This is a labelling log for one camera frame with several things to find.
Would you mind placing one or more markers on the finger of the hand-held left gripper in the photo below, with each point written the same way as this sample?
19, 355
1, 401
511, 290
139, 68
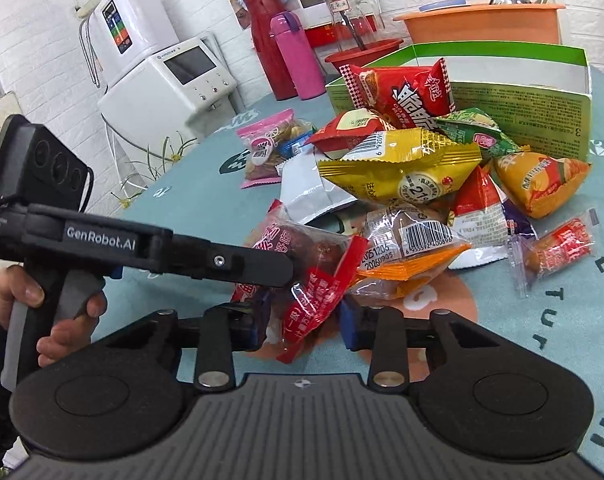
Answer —
247, 262

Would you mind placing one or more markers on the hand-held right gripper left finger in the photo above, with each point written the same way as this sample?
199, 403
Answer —
256, 332

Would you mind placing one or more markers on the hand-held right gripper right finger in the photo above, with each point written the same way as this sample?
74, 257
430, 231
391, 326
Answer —
349, 327

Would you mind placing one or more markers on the red clear snack packet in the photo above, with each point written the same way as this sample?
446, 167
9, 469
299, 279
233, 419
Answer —
312, 280

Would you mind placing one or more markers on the white foil snack packet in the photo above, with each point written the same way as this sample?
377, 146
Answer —
307, 185

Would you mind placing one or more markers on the small red snack packet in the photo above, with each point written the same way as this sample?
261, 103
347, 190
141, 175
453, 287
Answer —
347, 132

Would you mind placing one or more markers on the purple snack packet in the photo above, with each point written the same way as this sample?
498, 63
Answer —
519, 222

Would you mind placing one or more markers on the green cardboard box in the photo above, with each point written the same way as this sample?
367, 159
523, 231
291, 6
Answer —
532, 105

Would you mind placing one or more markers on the person's left hand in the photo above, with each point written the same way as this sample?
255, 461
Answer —
66, 335

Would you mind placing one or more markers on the clear orange barcode snack packet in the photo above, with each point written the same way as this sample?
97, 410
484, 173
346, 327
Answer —
412, 240

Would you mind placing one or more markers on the pink nut packet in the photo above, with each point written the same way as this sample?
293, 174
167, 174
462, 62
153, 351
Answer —
267, 147

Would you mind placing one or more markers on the beige board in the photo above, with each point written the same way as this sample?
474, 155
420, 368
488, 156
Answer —
1, 115

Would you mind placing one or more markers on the small blue snack packet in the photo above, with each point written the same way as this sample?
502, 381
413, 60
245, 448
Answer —
294, 146

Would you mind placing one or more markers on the plant with yellow flowers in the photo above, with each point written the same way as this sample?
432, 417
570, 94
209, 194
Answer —
157, 156

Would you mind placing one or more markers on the white appliance with screen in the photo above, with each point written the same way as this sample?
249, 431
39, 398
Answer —
146, 95

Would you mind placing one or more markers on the red white snack packet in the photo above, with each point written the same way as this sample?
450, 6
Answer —
477, 210

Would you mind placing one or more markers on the pink bottle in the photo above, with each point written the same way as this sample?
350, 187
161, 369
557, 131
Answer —
297, 65

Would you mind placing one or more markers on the teal printed tablecloth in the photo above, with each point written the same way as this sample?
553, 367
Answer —
557, 335

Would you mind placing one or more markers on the red thermos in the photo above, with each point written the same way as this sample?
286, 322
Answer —
264, 50

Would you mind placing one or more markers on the small red candy packet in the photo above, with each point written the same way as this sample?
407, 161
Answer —
562, 247

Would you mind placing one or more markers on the white water purifier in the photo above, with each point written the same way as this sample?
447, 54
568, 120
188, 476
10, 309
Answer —
131, 20

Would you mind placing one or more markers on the large red chip bag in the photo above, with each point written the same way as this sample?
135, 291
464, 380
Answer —
407, 95

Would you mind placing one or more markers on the dark green snack packet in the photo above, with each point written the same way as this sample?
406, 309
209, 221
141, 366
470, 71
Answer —
477, 132

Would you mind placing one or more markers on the red basin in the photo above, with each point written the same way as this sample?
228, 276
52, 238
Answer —
362, 57

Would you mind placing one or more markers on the orange yellow snack packet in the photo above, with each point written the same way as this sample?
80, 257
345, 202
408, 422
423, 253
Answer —
542, 182

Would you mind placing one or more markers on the glass jar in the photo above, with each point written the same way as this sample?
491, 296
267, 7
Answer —
352, 20

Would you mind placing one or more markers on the blue plate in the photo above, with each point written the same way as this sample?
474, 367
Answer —
442, 6

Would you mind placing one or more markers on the orange basin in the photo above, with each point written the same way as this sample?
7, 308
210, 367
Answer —
482, 25

